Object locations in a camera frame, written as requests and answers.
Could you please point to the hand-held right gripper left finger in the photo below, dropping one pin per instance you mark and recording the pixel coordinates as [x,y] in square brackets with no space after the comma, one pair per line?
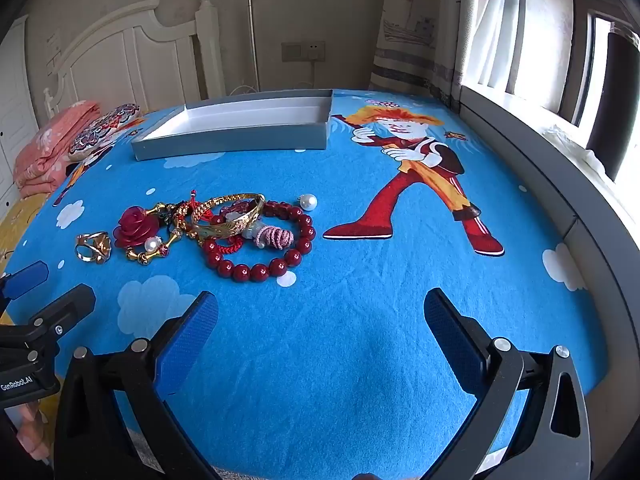
[192,332]

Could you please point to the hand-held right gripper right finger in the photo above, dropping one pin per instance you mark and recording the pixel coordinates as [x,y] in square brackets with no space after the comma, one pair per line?
[447,327]

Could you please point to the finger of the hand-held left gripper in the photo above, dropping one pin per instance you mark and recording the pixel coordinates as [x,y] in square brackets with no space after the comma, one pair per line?
[67,307]
[27,280]

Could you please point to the gold bangle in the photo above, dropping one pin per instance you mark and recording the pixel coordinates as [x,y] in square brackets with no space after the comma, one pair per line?
[225,232]

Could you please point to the red rose brooch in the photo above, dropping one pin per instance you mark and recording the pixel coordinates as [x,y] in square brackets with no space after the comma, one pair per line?
[135,225]

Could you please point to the pink beaded coil charm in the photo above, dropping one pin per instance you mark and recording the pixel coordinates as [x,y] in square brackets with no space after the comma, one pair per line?
[275,237]

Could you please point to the grey cardboard box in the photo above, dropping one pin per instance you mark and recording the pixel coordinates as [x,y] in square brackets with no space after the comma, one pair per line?
[250,135]

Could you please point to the person's left hand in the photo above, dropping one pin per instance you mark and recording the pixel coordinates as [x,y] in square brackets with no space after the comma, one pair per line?
[32,430]

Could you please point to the yellow bed sheet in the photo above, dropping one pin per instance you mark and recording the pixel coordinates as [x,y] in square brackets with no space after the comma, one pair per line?
[22,217]

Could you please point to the blue cartoon printed blanket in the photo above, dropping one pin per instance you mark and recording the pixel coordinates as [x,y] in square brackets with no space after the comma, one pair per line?
[350,310]

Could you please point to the pink folded quilt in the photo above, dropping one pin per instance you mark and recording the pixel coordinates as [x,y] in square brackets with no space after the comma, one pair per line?
[45,160]

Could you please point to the patterned pillow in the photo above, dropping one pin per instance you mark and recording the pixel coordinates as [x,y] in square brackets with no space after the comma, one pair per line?
[100,130]

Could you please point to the white wardrobe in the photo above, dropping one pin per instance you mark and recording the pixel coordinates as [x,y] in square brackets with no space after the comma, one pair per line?
[12,110]

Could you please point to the pearl earring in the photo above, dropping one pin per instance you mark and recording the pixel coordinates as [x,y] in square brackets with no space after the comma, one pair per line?
[309,202]

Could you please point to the grey window ledge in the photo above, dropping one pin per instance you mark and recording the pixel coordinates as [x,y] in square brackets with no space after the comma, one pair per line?
[565,185]

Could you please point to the white cloth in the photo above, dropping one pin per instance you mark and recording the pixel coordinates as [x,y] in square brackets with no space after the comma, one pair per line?
[575,147]

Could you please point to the white wooden headboard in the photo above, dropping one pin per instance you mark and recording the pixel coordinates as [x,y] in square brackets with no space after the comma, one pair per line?
[150,55]

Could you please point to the metal rod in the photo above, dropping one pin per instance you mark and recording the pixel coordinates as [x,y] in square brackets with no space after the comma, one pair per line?
[253,45]

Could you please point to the printed curtain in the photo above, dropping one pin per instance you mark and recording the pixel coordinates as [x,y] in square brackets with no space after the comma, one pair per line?
[415,35]

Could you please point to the white sheer curtain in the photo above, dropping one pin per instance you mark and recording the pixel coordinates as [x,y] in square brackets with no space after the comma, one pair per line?
[492,25]

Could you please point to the beige wall switch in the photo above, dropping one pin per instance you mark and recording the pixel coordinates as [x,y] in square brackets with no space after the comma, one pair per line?
[292,51]

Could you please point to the beige wall socket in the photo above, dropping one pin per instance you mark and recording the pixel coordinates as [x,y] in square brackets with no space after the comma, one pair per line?
[314,51]

